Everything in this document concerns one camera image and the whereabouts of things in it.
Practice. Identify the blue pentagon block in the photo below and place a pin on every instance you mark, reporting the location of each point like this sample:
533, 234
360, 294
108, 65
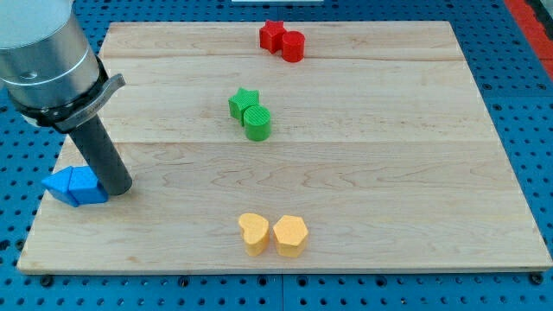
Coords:
85, 187

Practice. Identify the red cylinder block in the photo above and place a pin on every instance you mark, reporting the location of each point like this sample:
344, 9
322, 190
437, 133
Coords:
293, 44

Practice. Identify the red star block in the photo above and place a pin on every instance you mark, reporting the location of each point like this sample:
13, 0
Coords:
270, 35

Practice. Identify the yellow hexagon block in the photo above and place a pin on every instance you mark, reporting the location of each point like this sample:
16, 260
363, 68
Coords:
291, 236

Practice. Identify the green star block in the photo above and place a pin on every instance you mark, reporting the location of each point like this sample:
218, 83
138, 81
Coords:
241, 101

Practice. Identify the wooden board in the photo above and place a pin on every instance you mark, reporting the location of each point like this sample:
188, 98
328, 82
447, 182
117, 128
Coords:
380, 141

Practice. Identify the green cylinder block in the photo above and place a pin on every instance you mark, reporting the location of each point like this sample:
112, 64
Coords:
257, 123

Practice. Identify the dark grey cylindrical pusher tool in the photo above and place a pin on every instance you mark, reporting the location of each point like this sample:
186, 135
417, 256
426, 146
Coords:
99, 152

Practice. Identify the yellow heart block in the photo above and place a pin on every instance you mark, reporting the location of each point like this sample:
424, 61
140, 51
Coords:
254, 230

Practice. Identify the blue triangle block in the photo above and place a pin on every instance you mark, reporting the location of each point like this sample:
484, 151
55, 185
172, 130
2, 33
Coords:
58, 186

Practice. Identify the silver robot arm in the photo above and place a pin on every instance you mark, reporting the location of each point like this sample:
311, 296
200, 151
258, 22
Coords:
52, 75

